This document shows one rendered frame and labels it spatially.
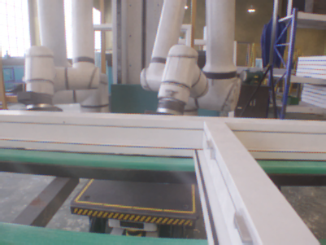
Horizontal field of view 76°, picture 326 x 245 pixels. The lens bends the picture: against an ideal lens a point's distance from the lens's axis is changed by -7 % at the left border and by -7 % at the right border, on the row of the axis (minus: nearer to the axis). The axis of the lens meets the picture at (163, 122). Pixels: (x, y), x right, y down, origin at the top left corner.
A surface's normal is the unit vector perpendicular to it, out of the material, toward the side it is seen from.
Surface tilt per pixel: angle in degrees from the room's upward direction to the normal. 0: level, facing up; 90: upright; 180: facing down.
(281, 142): 90
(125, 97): 90
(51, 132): 90
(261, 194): 0
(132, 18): 90
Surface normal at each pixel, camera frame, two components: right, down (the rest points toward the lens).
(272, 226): 0.02, -0.97
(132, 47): -0.11, 0.25
